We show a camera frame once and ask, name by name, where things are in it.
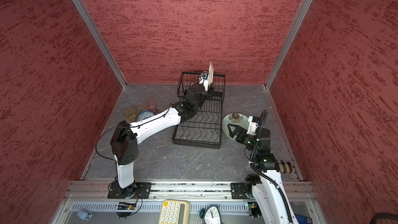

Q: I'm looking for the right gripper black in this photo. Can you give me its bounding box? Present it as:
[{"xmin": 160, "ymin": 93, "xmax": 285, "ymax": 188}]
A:
[{"xmin": 226, "ymin": 124, "xmax": 259, "ymax": 153}]

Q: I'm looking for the mint green plate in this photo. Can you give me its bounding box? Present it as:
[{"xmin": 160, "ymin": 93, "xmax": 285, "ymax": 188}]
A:
[{"xmin": 222, "ymin": 113, "xmax": 249, "ymax": 140}]

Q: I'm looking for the cream plate gold rim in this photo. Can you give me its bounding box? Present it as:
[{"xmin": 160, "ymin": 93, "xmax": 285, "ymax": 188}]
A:
[{"xmin": 207, "ymin": 62, "xmax": 214, "ymax": 89}]

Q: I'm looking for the pink drinking glass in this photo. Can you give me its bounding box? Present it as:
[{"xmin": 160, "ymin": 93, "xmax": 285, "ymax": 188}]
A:
[{"xmin": 141, "ymin": 97, "xmax": 156, "ymax": 112}]

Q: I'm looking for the blue floral white bowl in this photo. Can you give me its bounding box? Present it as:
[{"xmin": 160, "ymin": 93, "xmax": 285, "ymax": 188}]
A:
[{"xmin": 135, "ymin": 110, "xmax": 155, "ymax": 122}]

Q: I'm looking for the amber drinking glass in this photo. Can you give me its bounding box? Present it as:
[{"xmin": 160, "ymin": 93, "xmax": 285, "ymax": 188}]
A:
[{"xmin": 123, "ymin": 106, "xmax": 138, "ymax": 122}]

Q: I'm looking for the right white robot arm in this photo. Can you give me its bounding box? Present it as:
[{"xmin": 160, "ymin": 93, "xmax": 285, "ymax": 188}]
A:
[{"xmin": 228, "ymin": 123, "xmax": 298, "ymax": 224}]

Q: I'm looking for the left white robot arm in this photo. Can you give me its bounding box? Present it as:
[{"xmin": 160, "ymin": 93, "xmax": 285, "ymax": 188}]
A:
[{"xmin": 108, "ymin": 83, "xmax": 214, "ymax": 199}]

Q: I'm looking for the teal alarm clock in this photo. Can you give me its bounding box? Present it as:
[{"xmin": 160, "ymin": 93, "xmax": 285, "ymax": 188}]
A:
[{"xmin": 199, "ymin": 205, "xmax": 222, "ymax": 224}]

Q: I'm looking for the yellow calculator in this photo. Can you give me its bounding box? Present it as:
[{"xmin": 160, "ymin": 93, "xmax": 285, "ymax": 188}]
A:
[{"xmin": 159, "ymin": 200, "xmax": 191, "ymax": 224}]

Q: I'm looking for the small grey cap object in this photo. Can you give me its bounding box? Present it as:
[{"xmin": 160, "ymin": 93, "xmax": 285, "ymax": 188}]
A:
[{"xmin": 76, "ymin": 209, "xmax": 93, "ymax": 221}]

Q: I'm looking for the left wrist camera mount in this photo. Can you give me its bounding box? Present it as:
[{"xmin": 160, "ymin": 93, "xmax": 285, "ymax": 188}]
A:
[{"xmin": 199, "ymin": 71, "xmax": 209, "ymax": 92}]

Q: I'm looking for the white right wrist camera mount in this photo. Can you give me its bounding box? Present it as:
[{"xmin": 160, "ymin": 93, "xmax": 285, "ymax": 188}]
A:
[{"xmin": 247, "ymin": 116, "xmax": 260, "ymax": 136}]

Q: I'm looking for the black wire dish rack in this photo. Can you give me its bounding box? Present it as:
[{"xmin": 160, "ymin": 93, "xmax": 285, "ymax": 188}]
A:
[{"xmin": 172, "ymin": 74, "xmax": 226, "ymax": 149}]

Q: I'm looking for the black corrugated cable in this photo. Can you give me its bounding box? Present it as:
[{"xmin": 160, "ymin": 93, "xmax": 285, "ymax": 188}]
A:
[{"xmin": 248, "ymin": 109, "xmax": 294, "ymax": 224}]

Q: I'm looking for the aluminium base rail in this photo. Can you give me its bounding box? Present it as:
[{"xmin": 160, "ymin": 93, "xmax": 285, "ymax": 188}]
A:
[{"xmin": 51, "ymin": 178, "xmax": 324, "ymax": 224}]

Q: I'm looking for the aluminium corner post right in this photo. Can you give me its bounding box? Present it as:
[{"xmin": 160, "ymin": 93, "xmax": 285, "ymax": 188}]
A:
[{"xmin": 265, "ymin": 0, "xmax": 313, "ymax": 90}]

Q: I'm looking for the aluminium corner post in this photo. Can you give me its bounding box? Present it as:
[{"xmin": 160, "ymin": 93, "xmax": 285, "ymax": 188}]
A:
[
  {"xmin": 265, "ymin": 0, "xmax": 313, "ymax": 90},
  {"xmin": 72, "ymin": 0, "xmax": 128, "ymax": 89}
]

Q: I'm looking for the aluminium corner post left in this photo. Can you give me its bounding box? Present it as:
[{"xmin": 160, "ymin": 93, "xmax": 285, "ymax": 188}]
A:
[{"xmin": 72, "ymin": 0, "xmax": 128, "ymax": 89}]

